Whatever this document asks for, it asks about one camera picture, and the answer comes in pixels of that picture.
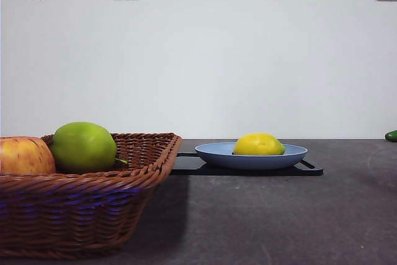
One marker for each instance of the light blue round plate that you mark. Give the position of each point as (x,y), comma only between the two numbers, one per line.
(248,161)

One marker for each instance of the small green leaf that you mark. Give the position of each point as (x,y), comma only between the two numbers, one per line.
(121,161)

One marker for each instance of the black flat tray board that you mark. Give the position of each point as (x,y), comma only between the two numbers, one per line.
(186,167)

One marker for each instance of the green apple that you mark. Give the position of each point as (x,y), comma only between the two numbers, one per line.
(82,147)

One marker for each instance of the red yellow apple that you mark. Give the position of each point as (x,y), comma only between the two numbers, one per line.
(21,156)

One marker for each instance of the brown woven wicker basket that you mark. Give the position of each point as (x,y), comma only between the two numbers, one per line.
(77,209)

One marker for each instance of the yellow lemon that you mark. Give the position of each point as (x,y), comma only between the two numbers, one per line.
(259,144)

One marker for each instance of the dark green vegetable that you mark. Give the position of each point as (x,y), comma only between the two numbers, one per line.
(392,135)

